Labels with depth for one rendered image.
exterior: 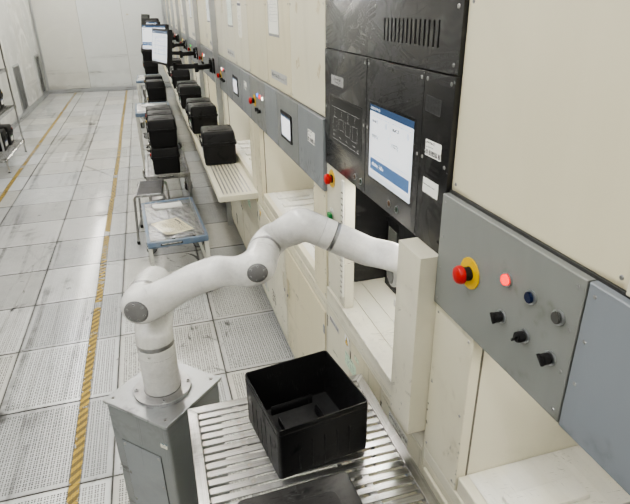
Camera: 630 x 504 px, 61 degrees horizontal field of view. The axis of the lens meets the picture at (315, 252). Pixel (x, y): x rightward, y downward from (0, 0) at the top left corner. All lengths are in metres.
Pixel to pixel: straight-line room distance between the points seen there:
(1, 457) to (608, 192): 2.83
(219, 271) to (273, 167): 1.89
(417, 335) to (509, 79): 0.65
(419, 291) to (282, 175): 2.25
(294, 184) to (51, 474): 2.06
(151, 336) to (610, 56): 1.42
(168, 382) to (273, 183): 1.87
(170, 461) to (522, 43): 1.55
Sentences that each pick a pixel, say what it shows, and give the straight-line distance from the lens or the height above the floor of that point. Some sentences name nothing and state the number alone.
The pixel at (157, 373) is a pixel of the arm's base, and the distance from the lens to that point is 1.85.
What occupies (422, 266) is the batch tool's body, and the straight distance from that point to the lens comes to 1.28.
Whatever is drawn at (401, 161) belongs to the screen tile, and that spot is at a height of 1.57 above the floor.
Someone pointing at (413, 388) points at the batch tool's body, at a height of 1.02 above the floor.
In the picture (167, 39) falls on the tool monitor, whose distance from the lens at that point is 4.63.
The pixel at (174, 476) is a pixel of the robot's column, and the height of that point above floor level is 0.54.
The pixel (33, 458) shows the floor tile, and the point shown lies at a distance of 3.04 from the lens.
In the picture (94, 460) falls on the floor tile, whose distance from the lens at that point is 2.91.
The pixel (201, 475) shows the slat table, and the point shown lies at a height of 0.76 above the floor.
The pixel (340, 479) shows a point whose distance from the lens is 1.46.
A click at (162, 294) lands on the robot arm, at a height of 1.17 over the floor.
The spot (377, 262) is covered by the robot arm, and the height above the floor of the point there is 1.27.
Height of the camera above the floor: 1.94
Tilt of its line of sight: 25 degrees down
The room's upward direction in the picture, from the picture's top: 1 degrees counter-clockwise
